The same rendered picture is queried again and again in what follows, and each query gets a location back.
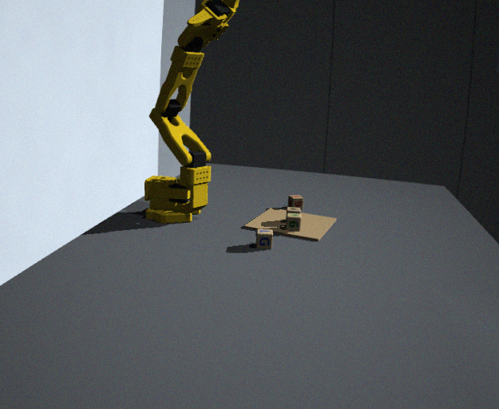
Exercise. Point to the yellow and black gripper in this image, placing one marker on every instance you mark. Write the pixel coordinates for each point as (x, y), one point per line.
(215, 12)

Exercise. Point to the tan mat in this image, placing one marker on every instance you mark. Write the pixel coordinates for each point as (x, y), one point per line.
(313, 227)

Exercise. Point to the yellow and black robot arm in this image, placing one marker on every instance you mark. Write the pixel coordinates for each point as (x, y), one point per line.
(193, 181)

